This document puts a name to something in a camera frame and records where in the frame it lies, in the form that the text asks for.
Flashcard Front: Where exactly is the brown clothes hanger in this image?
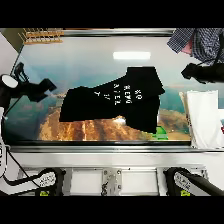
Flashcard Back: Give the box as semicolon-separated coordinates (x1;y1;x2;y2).
21;28;65;38
18;35;64;46

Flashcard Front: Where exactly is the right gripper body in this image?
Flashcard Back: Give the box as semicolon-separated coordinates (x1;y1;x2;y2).
180;62;203;83

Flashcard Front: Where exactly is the black T-shirt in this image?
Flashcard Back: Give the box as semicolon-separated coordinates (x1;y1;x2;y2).
58;66;166;135

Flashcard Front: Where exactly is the silver frame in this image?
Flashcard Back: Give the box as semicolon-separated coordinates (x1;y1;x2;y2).
0;143;224;197

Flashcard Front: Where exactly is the white garment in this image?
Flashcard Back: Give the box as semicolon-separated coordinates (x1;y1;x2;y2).
179;89;224;150

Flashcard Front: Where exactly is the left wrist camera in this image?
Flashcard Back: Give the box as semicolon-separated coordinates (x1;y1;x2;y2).
12;61;30;84

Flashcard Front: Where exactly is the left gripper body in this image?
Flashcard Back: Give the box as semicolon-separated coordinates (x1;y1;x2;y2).
24;77;58;103

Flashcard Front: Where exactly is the checked shirt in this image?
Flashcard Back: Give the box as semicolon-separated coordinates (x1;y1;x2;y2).
166;27;224;66

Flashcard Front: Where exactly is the black cable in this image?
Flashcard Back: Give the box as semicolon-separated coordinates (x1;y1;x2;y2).
1;114;40;188

